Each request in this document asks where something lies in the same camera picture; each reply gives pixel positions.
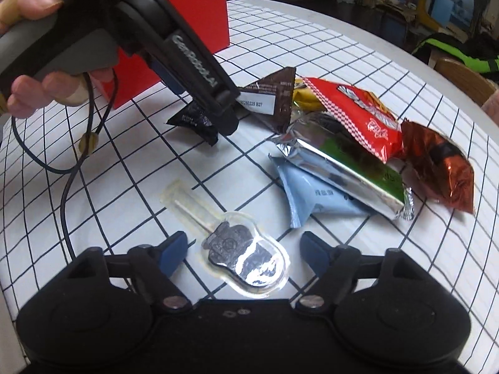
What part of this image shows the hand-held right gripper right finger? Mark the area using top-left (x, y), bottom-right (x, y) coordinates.
top-left (296, 231), bottom-right (387, 314)

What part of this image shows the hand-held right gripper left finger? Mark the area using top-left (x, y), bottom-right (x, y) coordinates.
top-left (102, 231), bottom-right (193, 314)

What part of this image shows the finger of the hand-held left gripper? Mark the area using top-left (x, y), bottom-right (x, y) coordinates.
top-left (195, 74), bottom-right (241, 137)
top-left (147, 55), bottom-right (192, 96)

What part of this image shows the black triangular snack packet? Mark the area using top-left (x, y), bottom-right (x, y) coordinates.
top-left (167, 101), bottom-right (220, 147)

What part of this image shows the brown triangular snack packet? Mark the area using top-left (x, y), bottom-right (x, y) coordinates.
top-left (236, 66), bottom-right (298, 135)

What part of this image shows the light blue snack packet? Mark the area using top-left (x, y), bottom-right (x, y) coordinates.
top-left (269, 156), bottom-right (371, 228)

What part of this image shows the lollipop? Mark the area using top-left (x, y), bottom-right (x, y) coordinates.
top-left (160, 179), bottom-right (291, 300)

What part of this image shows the red cardboard box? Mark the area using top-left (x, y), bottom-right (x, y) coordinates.
top-left (103, 0), bottom-right (230, 110)

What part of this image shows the yellow snack packet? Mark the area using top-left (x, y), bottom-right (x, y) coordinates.
top-left (292, 78), bottom-right (326, 110)

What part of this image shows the silver green snack packet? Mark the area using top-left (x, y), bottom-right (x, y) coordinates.
top-left (268, 111), bottom-right (414, 221)

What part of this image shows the red chip packet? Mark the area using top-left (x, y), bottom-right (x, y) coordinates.
top-left (302, 77), bottom-right (404, 164)

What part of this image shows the copper foil snack packet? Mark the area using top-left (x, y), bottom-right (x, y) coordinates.
top-left (400, 119), bottom-right (476, 215)

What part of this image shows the person's left hand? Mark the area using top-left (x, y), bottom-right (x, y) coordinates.
top-left (0, 0), bottom-right (114, 118)

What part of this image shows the white grid tablecloth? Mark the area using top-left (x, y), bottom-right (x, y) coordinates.
top-left (0, 0), bottom-right (499, 355)

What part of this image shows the yellow toy slide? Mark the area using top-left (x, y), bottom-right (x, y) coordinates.
top-left (418, 0), bottom-right (444, 31)

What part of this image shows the wooden chair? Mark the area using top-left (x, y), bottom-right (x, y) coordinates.
top-left (433, 56), bottom-right (497, 108)

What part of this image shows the pink cloth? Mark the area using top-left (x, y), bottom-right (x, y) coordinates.
top-left (481, 89), bottom-right (499, 119)

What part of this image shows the green black jacket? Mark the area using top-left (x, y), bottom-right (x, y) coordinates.
top-left (409, 31), bottom-right (499, 86)

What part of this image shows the black cable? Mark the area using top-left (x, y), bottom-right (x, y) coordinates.
top-left (11, 68), bottom-right (119, 260)

